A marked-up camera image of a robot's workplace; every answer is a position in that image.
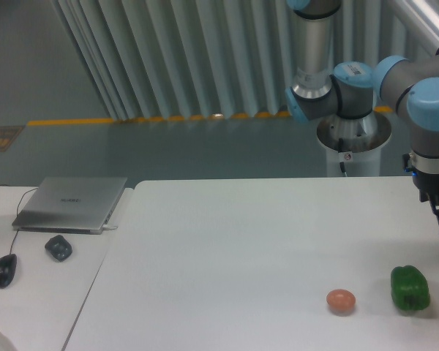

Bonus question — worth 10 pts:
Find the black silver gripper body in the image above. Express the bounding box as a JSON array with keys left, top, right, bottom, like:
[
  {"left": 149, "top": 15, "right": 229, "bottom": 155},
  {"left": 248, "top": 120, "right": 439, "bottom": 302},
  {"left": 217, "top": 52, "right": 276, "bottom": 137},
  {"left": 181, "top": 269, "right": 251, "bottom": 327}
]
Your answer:
[{"left": 402, "top": 151, "right": 439, "bottom": 208}]

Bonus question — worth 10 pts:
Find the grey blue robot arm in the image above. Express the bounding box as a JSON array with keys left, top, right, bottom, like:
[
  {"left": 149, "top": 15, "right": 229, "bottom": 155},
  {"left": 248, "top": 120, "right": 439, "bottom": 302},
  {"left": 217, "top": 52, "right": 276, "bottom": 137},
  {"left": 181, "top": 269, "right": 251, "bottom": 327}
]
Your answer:
[{"left": 285, "top": 1, "right": 439, "bottom": 226}]

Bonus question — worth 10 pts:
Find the green bell pepper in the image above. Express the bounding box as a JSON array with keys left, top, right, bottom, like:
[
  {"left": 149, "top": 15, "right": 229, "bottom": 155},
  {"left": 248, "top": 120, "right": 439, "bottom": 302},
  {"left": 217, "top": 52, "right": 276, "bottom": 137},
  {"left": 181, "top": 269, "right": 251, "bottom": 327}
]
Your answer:
[{"left": 391, "top": 265, "right": 431, "bottom": 312}]

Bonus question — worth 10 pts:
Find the brown egg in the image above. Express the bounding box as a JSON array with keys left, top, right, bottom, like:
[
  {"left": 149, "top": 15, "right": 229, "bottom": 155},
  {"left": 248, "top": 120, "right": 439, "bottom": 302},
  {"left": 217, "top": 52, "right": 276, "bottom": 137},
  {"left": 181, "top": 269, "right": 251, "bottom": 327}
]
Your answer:
[{"left": 326, "top": 289, "right": 356, "bottom": 314}]

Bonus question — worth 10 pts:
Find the white usb dongle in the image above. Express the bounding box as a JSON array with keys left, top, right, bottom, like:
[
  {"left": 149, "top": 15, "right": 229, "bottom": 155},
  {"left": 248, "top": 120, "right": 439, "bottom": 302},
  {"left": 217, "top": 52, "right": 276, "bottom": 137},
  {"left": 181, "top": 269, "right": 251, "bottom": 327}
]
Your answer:
[{"left": 102, "top": 224, "right": 118, "bottom": 231}]

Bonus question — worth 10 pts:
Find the silver closed laptop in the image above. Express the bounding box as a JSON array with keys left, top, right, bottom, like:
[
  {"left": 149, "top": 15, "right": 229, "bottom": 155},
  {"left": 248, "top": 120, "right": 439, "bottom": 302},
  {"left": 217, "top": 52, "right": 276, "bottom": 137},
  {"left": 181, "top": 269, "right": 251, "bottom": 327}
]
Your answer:
[{"left": 12, "top": 177, "right": 127, "bottom": 234}]

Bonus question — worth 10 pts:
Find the black small plastic gadget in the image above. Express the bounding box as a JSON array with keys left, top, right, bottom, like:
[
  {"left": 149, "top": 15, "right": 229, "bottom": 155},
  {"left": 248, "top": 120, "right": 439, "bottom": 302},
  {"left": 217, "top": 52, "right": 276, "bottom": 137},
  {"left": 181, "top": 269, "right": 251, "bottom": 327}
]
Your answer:
[{"left": 45, "top": 235, "right": 72, "bottom": 263}]

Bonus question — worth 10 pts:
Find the brown floor sign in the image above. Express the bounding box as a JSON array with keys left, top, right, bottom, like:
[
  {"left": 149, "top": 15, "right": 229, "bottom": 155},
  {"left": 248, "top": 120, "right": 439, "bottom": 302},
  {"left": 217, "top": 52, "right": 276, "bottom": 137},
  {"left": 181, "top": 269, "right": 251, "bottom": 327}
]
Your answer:
[{"left": 0, "top": 126, "right": 25, "bottom": 152}]

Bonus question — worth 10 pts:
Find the black computer mouse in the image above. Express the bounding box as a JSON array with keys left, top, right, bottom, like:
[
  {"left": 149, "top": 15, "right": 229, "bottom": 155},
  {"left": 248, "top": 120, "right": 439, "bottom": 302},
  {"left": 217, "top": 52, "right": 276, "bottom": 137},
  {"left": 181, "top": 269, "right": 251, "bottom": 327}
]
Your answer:
[{"left": 0, "top": 253, "right": 18, "bottom": 289}]

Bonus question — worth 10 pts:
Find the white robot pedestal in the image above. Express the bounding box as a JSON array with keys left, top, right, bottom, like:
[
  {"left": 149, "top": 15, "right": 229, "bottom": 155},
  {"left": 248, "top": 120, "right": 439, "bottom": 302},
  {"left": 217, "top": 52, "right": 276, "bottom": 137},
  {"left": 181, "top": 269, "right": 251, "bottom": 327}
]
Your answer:
[{"left": 317, "top": 112, "right": 391, "bottom": 177}]

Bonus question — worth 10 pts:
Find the black pedestal cable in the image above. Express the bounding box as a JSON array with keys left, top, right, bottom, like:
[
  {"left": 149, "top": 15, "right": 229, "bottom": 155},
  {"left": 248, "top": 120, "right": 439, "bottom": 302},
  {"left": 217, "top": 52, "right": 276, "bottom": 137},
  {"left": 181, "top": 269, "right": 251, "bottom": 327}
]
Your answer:
[{"left": 337, "top": 137, "right": 348, "bottom": 178}]

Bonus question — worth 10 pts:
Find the black mouse cable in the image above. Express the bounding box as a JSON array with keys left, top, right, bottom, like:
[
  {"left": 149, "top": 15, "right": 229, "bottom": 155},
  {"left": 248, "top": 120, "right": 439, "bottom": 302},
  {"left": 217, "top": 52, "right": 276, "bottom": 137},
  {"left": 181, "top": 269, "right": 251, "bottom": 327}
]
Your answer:
[{"left": 0, "top": 184, "right": 40, "bottom": 257}]

